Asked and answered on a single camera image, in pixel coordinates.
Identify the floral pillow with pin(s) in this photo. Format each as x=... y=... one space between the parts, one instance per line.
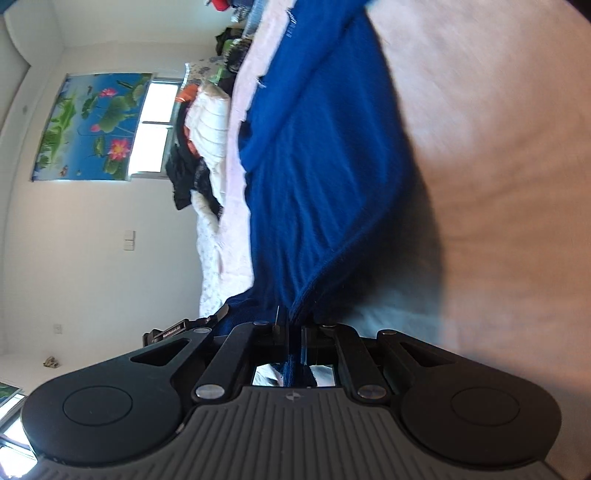
x=208 y=69

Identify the red jacket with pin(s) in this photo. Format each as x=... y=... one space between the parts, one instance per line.
x=220 y=5

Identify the white quilted duvet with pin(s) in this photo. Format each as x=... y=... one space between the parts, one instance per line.
x=217 y=197

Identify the pink floral bed sheet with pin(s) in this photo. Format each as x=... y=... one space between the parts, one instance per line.
x=492 y=259

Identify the white wall switch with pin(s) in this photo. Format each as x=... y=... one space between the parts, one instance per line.
x=129 y=240

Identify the orange garment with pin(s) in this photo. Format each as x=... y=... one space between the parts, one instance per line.
x=187 y=94

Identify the black garment by window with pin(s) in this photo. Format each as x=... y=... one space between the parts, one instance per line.
x=187 y=171

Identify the blue knit sweater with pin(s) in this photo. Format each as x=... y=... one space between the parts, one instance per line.
x=318 y=165

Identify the lotus flower roller blind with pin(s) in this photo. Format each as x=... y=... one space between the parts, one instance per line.
x=90 y=132

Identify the dark clothes pile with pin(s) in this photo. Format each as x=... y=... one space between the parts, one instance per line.
x=242 y=10

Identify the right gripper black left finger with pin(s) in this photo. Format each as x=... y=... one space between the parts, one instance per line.
x=205 y=368

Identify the leopard print garment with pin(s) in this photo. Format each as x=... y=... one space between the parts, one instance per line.
x=232 y=45

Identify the window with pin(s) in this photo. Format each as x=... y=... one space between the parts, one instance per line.
x=154 y=133

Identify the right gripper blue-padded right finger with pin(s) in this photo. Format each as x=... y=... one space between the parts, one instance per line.
x=392 y=369

